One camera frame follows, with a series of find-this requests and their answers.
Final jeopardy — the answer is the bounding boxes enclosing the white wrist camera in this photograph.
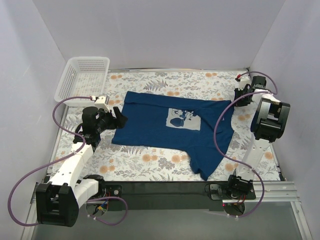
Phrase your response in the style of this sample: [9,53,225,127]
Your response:
[91,94,110,113]
[235,75,251,90]

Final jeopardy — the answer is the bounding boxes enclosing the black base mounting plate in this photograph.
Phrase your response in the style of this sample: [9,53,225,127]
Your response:
[77,181,256,212]

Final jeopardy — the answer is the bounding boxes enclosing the white plastic basket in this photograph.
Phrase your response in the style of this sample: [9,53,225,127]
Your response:
[54,56,110,107]

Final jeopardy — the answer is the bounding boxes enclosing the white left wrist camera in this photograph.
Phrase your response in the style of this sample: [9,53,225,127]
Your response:
[91,94,110,113]

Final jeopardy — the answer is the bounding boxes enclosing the blue printed t-shirt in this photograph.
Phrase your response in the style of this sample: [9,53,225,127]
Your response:
[111,91,234,181]

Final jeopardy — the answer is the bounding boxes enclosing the aluminium frame rail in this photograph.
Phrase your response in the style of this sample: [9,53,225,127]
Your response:
[31,181,301,203]

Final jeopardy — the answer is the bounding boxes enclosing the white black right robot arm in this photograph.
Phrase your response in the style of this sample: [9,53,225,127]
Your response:
[226,75,291,199]

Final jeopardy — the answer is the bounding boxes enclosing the floral table cloth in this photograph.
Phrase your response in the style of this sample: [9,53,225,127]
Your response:
[49,71,280,183]

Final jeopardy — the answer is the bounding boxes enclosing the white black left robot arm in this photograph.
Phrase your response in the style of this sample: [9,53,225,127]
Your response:
[35,106,128,227]

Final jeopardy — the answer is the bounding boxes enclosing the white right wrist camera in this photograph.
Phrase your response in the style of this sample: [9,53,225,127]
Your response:
[235,75,251,90]

